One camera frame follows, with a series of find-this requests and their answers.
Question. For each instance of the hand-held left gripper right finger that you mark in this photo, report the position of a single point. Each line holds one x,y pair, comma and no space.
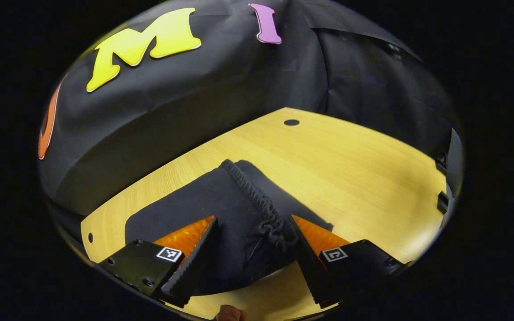
310,272

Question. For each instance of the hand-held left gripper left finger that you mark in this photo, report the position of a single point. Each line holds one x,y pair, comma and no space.
196,267

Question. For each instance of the dark grey jeans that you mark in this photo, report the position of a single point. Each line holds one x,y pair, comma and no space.
221,200

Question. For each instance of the black box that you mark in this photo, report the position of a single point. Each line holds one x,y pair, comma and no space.
442,202

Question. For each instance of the black round desk grommet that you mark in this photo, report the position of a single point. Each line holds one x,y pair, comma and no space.
291,122

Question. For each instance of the black backdrop cloth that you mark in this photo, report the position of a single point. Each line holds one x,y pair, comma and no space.
194,98

